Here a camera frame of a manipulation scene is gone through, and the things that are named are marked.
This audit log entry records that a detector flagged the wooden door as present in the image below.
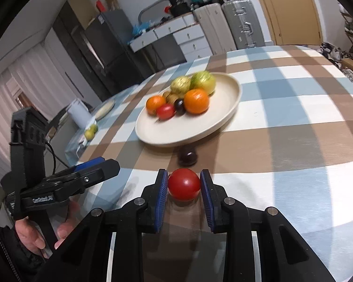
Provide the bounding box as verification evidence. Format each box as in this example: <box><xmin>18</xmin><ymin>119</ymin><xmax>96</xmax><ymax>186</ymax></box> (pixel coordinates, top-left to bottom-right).
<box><xmin>249</xmin><ymin>0</ymin><xmax>322</xmax><ymax>47</ymax></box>

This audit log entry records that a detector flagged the white curtain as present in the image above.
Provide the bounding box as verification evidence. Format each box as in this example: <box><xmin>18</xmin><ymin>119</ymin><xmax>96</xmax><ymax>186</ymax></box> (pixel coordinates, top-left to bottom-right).
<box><xmin>0</xmin><ymin>43</ymin><xmax>83</xmax><ymax>180</ymax></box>

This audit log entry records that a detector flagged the arched mirror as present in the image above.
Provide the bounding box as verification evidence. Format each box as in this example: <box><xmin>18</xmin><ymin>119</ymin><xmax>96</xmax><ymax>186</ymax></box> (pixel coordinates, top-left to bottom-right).
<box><xmin>138</xmin><ymin>0</ymin><xmax>171</xmax><ymax>25</ymax></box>

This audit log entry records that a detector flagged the beige suitcase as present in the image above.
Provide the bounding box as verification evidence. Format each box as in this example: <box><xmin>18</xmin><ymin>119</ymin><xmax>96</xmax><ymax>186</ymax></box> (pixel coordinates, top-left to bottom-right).
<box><xmin>193</xmin><ymin>3</ymin><xmax>237</xmax><ymax>56</ymax></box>

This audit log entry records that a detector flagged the green round fruit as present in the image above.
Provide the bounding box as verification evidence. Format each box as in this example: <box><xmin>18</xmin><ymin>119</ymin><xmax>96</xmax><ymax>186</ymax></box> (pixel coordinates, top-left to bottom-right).
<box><xmin>191</xmin><ymin>71</ymin><xmax>217</xmax><ymax>94</ymax></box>

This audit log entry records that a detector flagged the brown wooden frame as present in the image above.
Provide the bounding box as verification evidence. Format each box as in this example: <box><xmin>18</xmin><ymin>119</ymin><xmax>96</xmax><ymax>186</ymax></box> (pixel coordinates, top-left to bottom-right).
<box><xmin>13</xmin><ymin>91</ymin><xmax>30</xmax><ymax>109</ymax></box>

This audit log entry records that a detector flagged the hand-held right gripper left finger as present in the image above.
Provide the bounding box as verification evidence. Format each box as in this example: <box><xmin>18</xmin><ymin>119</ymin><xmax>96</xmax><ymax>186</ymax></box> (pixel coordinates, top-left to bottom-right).
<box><xmin>34</xmin><ymin>169</ymin><xmax>169</xmax><ymax>282</ymax></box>

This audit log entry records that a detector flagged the small orange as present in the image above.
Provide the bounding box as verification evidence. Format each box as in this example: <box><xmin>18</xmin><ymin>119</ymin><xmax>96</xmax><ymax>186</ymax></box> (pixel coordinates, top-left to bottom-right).
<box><xmin>146</xmin><ymin>95</ymin><xmax>167</xmax><ymax>116</ymax></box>

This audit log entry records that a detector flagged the person's left hand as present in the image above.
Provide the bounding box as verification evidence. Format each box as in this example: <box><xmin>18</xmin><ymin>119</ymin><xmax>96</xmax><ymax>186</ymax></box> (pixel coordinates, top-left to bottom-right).
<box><xmin>15</xmin><ymin>201</ymin><xmax>80</xmax><ymax>251</ymax></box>

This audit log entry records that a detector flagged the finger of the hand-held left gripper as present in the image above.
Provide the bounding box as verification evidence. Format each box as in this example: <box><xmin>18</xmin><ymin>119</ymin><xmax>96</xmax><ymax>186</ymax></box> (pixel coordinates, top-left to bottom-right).
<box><xmin>45</xmin><ymin>159</ymin><xmax>121</xmax><ymax>196</ymax></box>
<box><xmin>56</xmin><ymin>157</ymin><xmax>106</xmax><ymax>178</ymax></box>

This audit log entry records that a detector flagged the yellow-green round fruit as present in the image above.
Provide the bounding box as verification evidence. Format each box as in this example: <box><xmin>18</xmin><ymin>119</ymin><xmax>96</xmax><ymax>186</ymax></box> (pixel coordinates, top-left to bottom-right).
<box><xmin>170</xmin><ymin>76</ymin><xmax>192</xmax><ymax>94</ymax></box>

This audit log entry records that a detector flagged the blue plastic bag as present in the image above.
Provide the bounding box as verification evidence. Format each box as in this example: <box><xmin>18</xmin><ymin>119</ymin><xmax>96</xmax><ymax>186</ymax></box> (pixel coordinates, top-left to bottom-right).
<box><xmin>131</xmin><ymin>20</ymin><xmax>153</xmax><ymax>39</ymax></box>

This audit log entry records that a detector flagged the dark plum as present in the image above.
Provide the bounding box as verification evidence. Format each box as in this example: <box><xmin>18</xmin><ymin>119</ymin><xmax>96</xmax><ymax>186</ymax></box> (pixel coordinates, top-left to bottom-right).
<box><xmin>173</xmin><ymin>98</ymin><xmax>186</xmax><ymax>115</ymax></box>
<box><xmin>177</xmin><ymin>148</ymin><xmax>198</xmax><ymax>166</ymax></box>

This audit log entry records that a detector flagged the white electric kettle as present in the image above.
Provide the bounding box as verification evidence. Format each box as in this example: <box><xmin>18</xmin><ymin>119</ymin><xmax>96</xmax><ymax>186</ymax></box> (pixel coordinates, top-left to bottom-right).
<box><xmin>66</xmin><ymin>99</ymin><xmax>90</xmax><ymax>128</ymax></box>

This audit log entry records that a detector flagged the silver suitcase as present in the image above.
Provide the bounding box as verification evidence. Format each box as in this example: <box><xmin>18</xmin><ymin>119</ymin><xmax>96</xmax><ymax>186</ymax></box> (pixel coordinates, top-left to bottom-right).
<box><xmin>221</xmin><ymin>0</ymin><xmax>265</xmax><ymax>50</ymax></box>

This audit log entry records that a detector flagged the dark grey refrigerator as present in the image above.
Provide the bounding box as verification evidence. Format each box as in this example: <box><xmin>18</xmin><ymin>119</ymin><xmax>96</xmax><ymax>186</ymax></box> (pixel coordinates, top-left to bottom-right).
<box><xmin>84</xmin><ymin>9</ymin><xmax>156</xmax><ymax>78</ymax></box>

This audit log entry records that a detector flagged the white desk with drawers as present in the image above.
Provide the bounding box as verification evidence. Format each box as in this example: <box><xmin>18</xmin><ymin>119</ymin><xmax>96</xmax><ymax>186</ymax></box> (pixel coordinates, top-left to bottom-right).
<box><xmin>129</xmin><ymin>13</ymin><xmax>214</xmax><ymax>74</ymax></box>

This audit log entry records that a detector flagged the round beige dish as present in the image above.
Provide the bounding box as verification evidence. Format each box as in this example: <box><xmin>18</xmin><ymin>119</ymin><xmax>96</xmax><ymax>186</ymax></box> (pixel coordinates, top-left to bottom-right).
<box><xmin>95</xmin><ymin>98</ymin><xmax>116</xmax><ymax>120</ymax></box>

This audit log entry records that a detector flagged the pile of clothes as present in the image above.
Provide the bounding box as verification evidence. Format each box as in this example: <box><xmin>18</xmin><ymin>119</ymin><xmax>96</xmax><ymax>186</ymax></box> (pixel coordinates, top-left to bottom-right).
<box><xmin>321</xmin><ymin>43</ymin><xmax>346</xmax><ymax>62</ymax></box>

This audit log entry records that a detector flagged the large red tomato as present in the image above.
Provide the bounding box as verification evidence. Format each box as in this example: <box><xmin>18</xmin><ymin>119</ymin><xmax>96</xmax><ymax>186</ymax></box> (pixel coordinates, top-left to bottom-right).
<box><xmin>168</xmin><ymin>168</ymin><xmax>201</xmax><ymax>202</ymax></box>

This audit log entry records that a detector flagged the black bag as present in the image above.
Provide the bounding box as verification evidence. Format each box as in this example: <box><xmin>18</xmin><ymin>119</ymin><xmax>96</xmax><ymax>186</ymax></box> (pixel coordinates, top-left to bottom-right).
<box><xmin>167</xmin><ymin>0</ymin><xmax>195</xmax><ymax>18</ymax></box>

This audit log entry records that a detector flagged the cardboard box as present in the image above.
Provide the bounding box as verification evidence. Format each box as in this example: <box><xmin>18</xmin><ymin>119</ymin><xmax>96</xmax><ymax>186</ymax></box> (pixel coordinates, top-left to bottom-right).
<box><xmin>68</xmin><ymin>0</ymin><xmax>96</xmax><ymax>30</ymax></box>

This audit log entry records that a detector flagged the small green fruit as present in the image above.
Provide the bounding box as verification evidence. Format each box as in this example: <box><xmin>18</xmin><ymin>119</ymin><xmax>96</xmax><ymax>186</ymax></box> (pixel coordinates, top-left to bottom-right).
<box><xmin>85</xmin><ymin>124</ymin><xmax>98</xmax><ymax>140</ymax></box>

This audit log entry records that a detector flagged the light blue patterned tablecloth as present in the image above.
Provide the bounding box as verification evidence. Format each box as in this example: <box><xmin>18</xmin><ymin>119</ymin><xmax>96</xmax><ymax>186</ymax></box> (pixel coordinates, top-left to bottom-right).
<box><xmin>64</xmin><ymin>85</ymin><xmax>144</xmax><ymax>166</ymax></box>

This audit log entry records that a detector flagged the small red tomato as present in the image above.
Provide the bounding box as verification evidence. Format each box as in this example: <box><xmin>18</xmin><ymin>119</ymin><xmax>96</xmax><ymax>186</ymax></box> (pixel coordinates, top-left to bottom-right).
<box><xmin>156</xmin><ymin>104</ymin><xmax>176</xmax><ymax>120</ymax></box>

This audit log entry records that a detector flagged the white closet door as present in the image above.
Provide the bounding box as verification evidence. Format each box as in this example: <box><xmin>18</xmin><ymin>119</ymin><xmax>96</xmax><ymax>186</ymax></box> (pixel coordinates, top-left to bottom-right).
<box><xmin>44</xmin><ymin>31</ymin><xmax>106</xmax><ymax>100</ymax></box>

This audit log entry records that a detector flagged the black cable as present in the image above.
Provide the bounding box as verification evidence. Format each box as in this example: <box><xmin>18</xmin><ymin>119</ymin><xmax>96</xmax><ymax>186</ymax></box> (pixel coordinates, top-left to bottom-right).
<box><xmin>45</xmin><ymin>142</ymin><xmax>59</xmax><ymax>180</ymax></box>

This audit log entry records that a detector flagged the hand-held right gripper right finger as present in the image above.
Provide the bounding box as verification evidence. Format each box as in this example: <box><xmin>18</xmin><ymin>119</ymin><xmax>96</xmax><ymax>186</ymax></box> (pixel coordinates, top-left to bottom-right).
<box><xmin>200</xmin><ymin>169</ymin><xmax>337</xmax><ymax>282</ymax></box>

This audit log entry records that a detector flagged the large orange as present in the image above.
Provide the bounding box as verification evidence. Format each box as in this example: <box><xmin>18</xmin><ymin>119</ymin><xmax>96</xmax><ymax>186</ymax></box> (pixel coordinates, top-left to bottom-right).
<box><xmin>184</xmin><ymin>89</ymin><xmax>210</xmax><ymax>114</ymax></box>

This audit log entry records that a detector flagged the black cabinet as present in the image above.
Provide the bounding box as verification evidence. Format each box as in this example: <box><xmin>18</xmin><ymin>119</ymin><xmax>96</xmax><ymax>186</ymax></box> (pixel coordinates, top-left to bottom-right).
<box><xmin>51</xmin><ymin>0</ymin><xmax>112</xmax><ymax>100</ymax></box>

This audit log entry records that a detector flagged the brown kiwi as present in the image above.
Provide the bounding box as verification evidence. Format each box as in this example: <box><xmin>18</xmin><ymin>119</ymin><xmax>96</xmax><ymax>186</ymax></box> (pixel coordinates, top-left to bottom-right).
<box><xmin>162</xmin><ymin>91</ymin><xmax>180</xmax><ymax>104</ymax></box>

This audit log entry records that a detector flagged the cream round plate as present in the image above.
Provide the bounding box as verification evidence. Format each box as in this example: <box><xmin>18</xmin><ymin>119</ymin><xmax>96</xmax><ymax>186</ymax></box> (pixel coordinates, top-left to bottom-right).
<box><xmin>135</xmin><ymin>72</ymin><xmax>242</xmax><ymax>148</ymax></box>

